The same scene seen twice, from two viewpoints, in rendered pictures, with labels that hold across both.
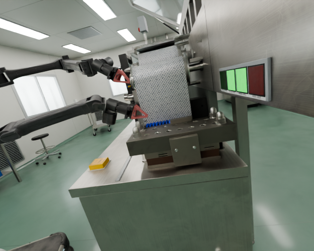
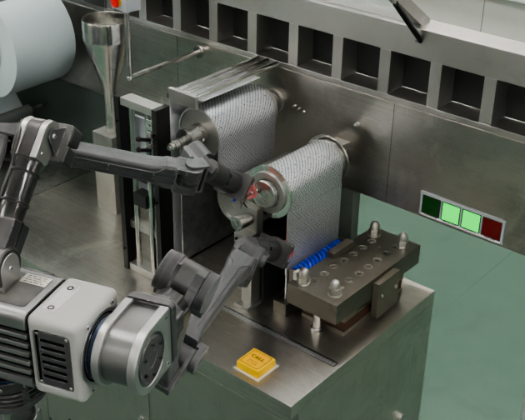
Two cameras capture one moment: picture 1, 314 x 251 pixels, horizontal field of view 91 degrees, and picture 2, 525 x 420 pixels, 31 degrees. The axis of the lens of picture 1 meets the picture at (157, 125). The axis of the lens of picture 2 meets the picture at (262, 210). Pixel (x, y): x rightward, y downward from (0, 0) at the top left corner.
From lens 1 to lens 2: 2.30 m
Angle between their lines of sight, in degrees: 56
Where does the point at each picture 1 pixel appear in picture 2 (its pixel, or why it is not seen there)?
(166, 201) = (374, 368)
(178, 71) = (336, 172)
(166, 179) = (381, 337)
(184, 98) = (335, 211)
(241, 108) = not seen: hidden behind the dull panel
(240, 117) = not seen: hidden behind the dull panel
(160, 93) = (313, 212)
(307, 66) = not seen: outside the picture
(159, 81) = (315, 193)
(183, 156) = (385, 301)
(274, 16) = (512, 203)
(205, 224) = (396, 382)
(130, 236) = not seen: outside the picture
